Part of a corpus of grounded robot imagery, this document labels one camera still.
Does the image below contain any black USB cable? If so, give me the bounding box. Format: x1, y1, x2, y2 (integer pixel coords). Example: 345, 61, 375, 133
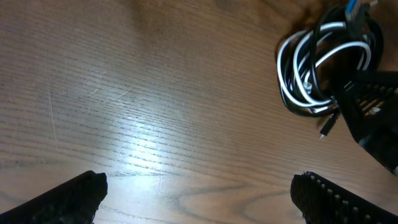
275, 0, 384, 139

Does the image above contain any white USB cable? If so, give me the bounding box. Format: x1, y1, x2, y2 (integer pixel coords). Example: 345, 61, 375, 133
276, 21, 372, 113

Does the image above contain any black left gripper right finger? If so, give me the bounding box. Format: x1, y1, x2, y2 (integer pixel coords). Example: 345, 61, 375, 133
290, 172, 397, 224

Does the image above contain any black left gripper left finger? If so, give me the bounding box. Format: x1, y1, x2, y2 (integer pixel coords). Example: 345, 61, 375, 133
1, 170, 108, 224

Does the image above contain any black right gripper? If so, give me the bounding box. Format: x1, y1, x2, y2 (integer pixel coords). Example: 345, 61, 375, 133
330, 71, 397, 175

